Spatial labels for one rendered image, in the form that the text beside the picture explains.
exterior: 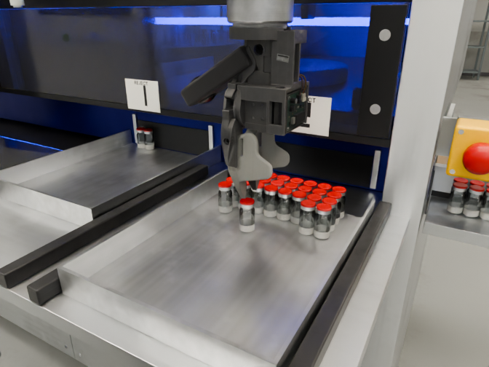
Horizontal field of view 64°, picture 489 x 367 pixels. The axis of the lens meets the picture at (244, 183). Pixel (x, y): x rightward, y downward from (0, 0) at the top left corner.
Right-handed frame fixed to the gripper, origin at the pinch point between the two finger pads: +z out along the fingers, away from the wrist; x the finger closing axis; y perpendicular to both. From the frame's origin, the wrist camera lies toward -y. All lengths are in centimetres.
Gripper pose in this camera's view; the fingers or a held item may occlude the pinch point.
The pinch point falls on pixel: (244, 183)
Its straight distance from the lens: 53.5
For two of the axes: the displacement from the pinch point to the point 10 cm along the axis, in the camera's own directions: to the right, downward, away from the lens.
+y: 8.7, 1.9, -4.6
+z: 0.0, 9.2, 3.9
